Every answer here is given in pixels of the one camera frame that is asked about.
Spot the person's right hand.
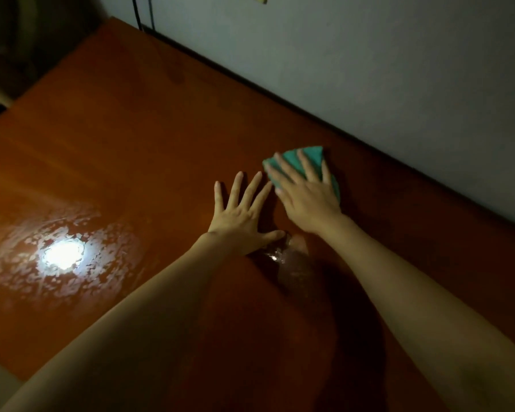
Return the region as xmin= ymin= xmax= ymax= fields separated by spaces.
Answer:
xmin=263 ymin=148 xmax=344 ymax=235

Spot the person's left hand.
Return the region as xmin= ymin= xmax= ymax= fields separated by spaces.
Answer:
xmin=208 ymin=171 xmax=287 ymax=256

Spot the teal cleaning cloth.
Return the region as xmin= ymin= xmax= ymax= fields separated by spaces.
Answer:
xmin=263 ymin=145 xmax=342 ymax=203

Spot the person's right forearm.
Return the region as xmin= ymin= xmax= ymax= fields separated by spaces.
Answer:
xmin=318 ymin=214 xmax=515 ymax=412

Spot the person's left forearm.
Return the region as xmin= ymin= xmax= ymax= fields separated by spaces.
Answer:
xmin=0 ymin=234 xmax=241 ymax=412

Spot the reddish wooden desk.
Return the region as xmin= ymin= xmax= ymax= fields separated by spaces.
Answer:
xmin=0 ymin=17 xmax=515 ymax=412

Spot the black plug with cable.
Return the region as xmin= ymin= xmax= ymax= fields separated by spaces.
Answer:
xmin=131 ymin=0 xmax=157 ymax=33

